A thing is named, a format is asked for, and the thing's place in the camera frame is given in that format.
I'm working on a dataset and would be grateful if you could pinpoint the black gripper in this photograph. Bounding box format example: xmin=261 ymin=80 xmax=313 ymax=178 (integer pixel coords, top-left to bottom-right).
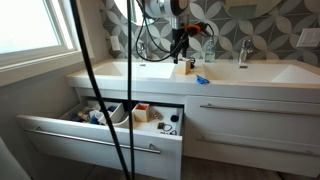
xmin=170 ymin=29 xmax=189 ymax=65

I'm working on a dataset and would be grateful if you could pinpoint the blue and black drawer clutter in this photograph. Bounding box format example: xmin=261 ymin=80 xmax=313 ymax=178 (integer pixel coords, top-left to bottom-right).
xmin=59 ymin=99 xmax=127 ymax=125

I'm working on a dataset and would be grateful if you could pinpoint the white vanity drawer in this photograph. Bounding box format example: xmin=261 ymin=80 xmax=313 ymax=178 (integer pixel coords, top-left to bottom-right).
xmin=183 ymin=133 xmax=320 ymax=178
xmin=15 ymin=95 xmax=185 ymax=180
xmin=184 ymin=95 xmax=320 ymax=138

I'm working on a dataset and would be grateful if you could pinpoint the white double vanity cabinet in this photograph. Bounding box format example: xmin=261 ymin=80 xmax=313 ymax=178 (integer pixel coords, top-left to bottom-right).
xmin=65 ymin=58 xmax=320 ymax=178

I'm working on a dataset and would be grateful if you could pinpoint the clear glass bottle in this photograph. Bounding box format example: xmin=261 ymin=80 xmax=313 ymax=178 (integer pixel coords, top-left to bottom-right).
xmin=204 ymin=39 xmax=216 ymax=64

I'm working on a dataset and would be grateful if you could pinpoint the small blue item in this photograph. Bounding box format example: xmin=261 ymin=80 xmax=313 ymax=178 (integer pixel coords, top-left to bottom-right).
xmin=195 ymin=74 xmax=210 ymax=85

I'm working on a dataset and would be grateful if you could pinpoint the white rectangular sink basin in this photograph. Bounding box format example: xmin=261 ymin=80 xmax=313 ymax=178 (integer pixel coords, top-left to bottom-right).
xmin=202 ymin=62 xmax=320 ymax=85
xmin=91 ymin=60 xmax=177 ymax=80

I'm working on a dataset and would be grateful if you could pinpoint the chrome sink faucet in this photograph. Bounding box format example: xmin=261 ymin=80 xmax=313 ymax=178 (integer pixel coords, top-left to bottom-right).
xmin=237 ymin=38 xmax=254 ymax=65
xmin=136 ymin=39 xmax=151 ymax=61

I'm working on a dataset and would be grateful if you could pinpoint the brown hair claw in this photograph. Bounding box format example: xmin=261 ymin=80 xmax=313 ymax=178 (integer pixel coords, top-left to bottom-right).
xmin=151 ymin=109 xmax=164 ymax=122

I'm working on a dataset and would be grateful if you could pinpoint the black tool bundle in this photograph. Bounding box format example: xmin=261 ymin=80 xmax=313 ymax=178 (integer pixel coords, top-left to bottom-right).
xmin=159 ymin=129 xmax=178 ymax=136

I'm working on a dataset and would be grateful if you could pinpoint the white curved organizer bin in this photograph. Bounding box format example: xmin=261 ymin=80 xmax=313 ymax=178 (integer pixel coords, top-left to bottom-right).
xmin=113 ymin=113 xmax=138 ymax=130

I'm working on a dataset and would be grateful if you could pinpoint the white cloth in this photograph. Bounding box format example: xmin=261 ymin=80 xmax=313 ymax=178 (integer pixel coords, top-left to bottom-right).
xmin=89 ymin=109 xmax=104 ymax=122

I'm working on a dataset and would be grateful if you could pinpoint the dark blue pouch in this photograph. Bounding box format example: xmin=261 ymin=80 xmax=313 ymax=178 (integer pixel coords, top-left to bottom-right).
xmin=69 ymin=113 xmax=83 ymax=123

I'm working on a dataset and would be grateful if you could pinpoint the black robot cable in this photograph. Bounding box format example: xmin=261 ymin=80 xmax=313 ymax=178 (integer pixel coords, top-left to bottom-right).
xmin=134 ymin=0 xmax=189 ymax=64

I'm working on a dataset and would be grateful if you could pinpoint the round wall mirror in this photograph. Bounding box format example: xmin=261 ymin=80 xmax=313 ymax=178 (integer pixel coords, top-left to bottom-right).
xmin=222 ymin=0 xmax=284 ymax=20
xmin=113 ymin=0 xmax=158 ymax=27

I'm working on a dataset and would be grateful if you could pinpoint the thin black hanging cable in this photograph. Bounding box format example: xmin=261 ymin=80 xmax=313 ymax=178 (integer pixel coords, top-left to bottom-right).
xmin=125 ymin=0 xmax=136 ymax=180

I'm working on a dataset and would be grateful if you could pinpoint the white wall outlet plate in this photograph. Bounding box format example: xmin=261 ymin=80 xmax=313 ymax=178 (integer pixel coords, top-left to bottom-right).
xmin=295 ymin=27 xmax=320 ymax=49
xmin=109 ymin=34 xmax=122 ymax=53

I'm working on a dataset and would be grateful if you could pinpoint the black coiled cord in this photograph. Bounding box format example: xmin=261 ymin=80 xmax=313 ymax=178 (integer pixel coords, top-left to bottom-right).
xmin=157 ymin=121 xmax=174 ymax=133

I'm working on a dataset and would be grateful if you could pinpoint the thick black hanging cable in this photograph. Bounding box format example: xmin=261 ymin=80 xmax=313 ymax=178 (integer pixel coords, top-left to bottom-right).
xmin=69 ymin=0 xmax=132 ymax=180

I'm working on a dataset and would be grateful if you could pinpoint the steel bar drawer handle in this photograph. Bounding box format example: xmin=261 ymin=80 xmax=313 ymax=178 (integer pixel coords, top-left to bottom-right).
xmin=199 ymin=103 xmax=320 ymax=118
xmin=195 ymin=135 xmax=320 ymax=158
xmin=23 ymin=125 xmax=162 ymax=155

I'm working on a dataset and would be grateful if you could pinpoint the white window frame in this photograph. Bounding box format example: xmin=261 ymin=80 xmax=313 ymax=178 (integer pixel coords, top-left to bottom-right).
xmin=0 ymin=0 xmax=96 ymax=73

